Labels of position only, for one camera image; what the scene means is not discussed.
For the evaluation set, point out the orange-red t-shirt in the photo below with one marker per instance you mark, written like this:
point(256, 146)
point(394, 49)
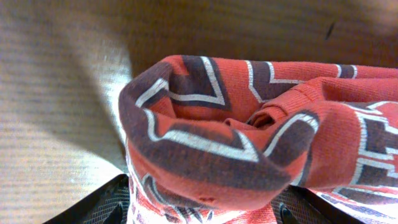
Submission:
point(215, 140)

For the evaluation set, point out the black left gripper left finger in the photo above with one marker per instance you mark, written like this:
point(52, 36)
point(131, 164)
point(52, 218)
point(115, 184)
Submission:
point(107, 204)

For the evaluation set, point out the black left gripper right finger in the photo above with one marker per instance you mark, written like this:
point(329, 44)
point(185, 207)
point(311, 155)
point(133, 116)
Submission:
point(299, 205)

